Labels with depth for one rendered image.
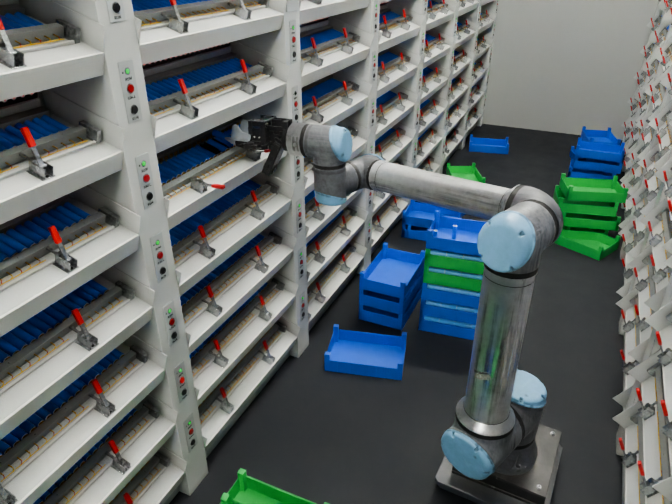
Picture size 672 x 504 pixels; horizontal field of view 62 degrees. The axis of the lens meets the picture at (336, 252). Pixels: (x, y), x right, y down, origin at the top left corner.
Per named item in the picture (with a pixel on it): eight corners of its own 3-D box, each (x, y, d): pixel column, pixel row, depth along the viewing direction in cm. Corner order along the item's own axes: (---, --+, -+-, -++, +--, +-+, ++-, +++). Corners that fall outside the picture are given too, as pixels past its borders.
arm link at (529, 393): (546, 426, 164) (559, 382, 155) (516, 459, 154) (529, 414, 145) (500, 398, 174) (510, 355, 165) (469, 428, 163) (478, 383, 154)
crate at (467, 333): (493, 316, 249) (496, 301, 245) (489, 343, 232) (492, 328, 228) (426, 304, 257) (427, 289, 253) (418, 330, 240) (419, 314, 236)
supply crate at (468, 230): (506, 236, 229) (509, 219, 226) (503, 260, 213) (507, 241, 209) (433, 226, 238) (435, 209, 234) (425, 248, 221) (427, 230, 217)
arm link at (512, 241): (518, 458, 153) (572, 209, 117) (483, 497, 143) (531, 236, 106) (470, 428, 163) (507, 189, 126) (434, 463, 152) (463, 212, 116)
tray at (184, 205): (286, 156, 184) (293, 130, 178) (165, 232, 135) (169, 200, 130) (235, 130, 187) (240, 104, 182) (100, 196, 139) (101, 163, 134)
